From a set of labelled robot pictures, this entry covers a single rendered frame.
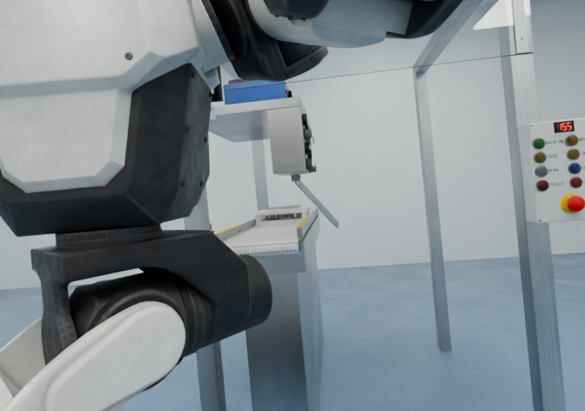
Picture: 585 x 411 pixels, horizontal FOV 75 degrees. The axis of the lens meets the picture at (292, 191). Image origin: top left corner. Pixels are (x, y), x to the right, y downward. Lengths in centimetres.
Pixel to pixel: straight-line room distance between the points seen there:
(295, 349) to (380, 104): 373
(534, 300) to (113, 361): 108
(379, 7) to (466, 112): 464
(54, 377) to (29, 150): 21
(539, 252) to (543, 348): 26
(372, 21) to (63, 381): 40
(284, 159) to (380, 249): 362
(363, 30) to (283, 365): 128
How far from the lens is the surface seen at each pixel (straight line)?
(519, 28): 128
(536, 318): 128
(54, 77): 44
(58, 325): 48
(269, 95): 125
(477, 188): 488
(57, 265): 45
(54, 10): 46
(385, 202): 466
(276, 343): 142
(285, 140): 118
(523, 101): 124
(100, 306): 48
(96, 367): 44
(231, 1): 46
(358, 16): 29
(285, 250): 120
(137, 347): 45
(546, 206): 118
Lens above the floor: 96
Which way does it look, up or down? level
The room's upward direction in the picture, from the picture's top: 5 degrees counter-clockwise
